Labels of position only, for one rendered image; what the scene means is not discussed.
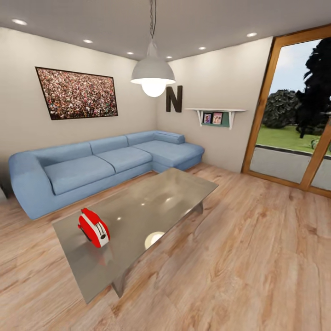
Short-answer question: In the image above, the radio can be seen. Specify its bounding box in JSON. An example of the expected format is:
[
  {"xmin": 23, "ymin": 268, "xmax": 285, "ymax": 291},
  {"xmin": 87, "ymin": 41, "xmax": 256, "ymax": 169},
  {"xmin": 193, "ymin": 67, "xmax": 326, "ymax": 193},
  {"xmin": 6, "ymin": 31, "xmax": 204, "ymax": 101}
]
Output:
[{"xmin": 78, "ymin": 208, "xmax": 110, "ymax": 248}]

